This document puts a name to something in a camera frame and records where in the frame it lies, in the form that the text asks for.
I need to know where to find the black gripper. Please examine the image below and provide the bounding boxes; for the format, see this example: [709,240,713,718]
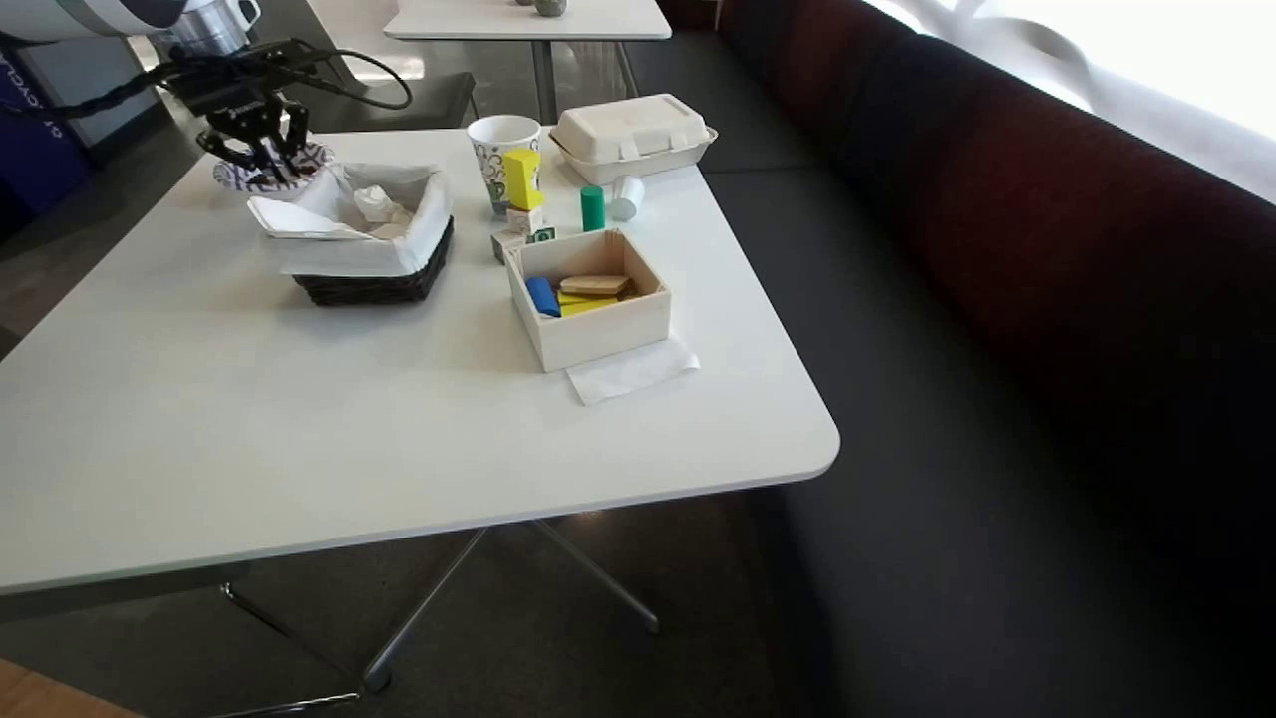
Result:
[163,46,332,182]

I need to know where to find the cream plastic utensil handle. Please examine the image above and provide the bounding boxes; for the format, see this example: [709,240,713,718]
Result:
[263,131,299,193]

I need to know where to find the printed paper cup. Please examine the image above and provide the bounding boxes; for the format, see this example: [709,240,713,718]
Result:
[461,112,550,218]

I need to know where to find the small white pod cup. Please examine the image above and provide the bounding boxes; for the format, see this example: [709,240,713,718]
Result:
[606,176,650,222]

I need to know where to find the crumpled white paper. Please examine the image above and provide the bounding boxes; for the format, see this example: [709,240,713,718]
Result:
[347,182,400,229]

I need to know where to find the white table slab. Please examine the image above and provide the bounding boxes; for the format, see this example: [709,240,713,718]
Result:
[308,0,432,88]

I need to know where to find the black basket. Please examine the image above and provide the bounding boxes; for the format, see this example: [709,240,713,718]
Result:
[291,214,458,313]

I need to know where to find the blue toy block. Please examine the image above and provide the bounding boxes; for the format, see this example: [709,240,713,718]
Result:
[523,270,567,321]

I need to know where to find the plain wooden toy block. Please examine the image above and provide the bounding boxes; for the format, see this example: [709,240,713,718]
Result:
[555,270,628,299]

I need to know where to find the flat yellow toy block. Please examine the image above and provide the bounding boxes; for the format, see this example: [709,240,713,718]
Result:
[555,292,624,323]

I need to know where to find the white foam clamshell container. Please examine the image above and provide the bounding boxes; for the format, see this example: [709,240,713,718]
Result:
[545,88,723,188]

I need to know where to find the white wooden box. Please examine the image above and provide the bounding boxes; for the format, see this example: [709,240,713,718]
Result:
[499,222,676,381]

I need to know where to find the white paper napkin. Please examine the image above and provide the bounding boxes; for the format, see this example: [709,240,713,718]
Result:
[561,335,703,406]

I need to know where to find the metal folding table legs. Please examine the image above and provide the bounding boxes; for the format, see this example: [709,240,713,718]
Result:
[216,515,664,709]

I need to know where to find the dark red bench sofa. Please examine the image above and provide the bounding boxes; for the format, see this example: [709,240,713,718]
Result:
[663,0,1276,718]

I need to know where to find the thin black cable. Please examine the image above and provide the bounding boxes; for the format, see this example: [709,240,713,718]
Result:
[263,35,418,115]

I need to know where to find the black cable chain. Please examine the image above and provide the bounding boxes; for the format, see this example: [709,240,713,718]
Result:
[34,56,174,120]

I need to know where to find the white pedestal table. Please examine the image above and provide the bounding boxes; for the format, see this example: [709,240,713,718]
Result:
[380,0,676,124]

